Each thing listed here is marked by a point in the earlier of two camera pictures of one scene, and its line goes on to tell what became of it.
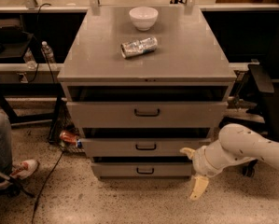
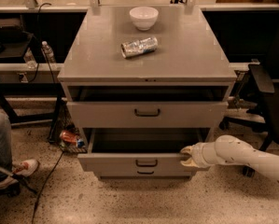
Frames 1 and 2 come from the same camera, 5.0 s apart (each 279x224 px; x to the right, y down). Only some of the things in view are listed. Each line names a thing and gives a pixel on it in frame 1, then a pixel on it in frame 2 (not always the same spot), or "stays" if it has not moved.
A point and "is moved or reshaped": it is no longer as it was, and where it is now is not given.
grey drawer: (131, 147) is moved or reshaped
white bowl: (144, 18) stays
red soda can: (68, 136) stays
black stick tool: (15, 183) to (19, 178)
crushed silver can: (135, 48) stays
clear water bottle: (48, 52) stays
